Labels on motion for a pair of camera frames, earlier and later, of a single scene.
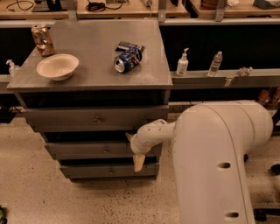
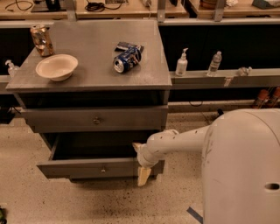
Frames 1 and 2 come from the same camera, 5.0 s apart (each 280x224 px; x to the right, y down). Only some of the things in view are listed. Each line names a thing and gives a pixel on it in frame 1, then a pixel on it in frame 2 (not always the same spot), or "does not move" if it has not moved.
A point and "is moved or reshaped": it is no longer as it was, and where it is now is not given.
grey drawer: (99, 150) is moved or reshaped
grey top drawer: (93, 118) does not move
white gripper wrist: (136, 144) -> (143, 157)
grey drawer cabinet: (105, 80) does not move
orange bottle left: (264, 96) does not move
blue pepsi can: (128, 59) does not move
